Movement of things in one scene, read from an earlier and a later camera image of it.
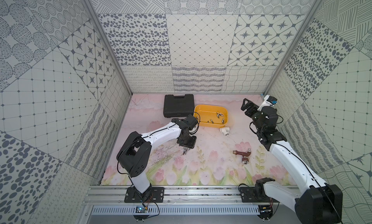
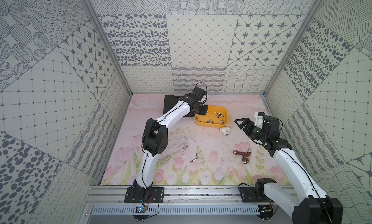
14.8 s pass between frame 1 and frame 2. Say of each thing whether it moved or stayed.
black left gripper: moved
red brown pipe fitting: stayed
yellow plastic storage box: stayed
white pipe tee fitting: stayed
